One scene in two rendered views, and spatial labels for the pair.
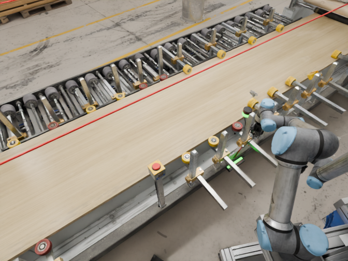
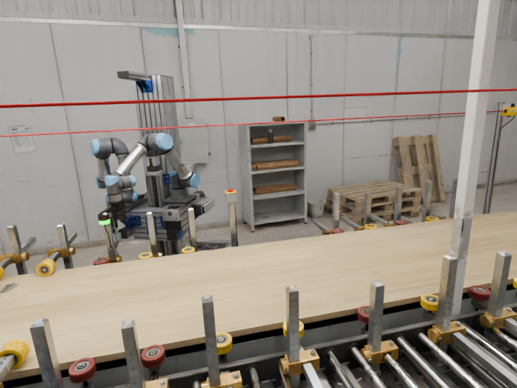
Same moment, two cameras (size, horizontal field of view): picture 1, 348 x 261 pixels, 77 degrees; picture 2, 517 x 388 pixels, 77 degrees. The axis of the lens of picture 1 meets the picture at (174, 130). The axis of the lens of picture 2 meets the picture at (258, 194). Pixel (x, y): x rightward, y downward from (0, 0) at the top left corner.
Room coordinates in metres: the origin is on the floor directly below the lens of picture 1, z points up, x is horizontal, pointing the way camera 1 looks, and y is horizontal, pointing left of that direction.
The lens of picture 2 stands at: (2.40, 0.99, 1.71)
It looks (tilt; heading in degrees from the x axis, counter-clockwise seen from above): 14 degrees down; 201
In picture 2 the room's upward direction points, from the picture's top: 2 degrees counter-clockwise
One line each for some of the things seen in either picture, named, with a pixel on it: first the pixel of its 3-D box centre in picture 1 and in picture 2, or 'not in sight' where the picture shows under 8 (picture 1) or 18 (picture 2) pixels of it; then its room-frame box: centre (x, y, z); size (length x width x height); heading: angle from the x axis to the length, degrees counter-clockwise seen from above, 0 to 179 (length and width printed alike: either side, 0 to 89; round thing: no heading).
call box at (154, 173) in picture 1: (156, 170); (231, 196); (0.59, 0.10, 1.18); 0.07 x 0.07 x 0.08; 34
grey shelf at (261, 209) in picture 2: not in sight; (273, 175); (-2.13, -0.51, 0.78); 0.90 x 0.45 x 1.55; 129
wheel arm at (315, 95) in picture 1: (315, 95); not in sight; (1.41, -1.22, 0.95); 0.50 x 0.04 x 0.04; 34
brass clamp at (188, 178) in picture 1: (194, 175); not in sight; (0.74, -0.14, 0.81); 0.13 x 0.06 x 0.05; 124
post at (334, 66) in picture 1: (321, 85); not in sight; (1.57, -1.36, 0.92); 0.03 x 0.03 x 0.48; 34
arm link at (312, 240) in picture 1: (307, 241); (178, 178); (0.22, -0.55, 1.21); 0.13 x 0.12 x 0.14; 80
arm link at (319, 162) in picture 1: (323, 164); not in sight; (0.63, -0.85, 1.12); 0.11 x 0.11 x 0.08; 49
